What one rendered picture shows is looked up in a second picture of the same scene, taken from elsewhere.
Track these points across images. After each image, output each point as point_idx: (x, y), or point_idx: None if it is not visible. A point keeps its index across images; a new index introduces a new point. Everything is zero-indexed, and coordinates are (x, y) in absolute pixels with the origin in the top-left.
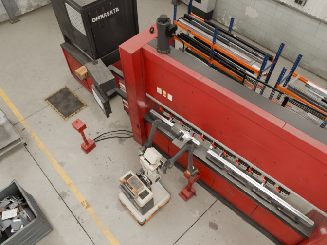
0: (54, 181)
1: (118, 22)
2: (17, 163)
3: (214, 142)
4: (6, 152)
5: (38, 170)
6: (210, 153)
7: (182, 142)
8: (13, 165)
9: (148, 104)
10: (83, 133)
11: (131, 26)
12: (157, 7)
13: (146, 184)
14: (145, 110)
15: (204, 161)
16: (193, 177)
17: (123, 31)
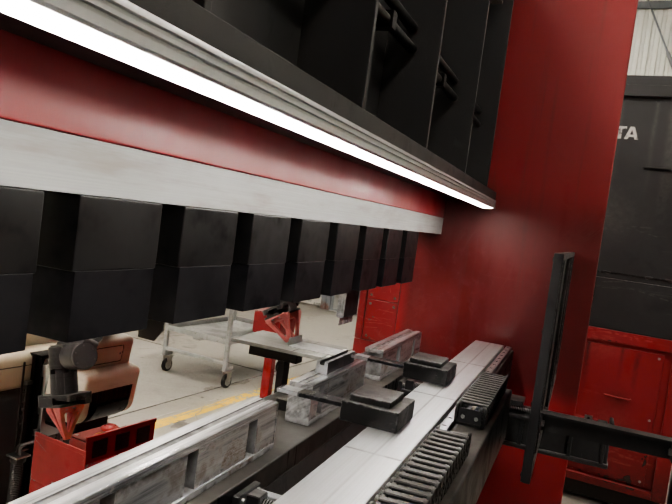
0: (118, 421)
1: (623, 180)
2: (167, 384)
3: (340, 398)
4: (194, 374)
5: (149, 403)
6: (243, 403)
7: (278, 343)
8: (159, 382)
9: (422, 298)
10: (270, 366)
11: (671, 224)
12: None
13: (38, 376)
14: (398, 320)
15: None
16: (47, 396)
17: (632, 224)
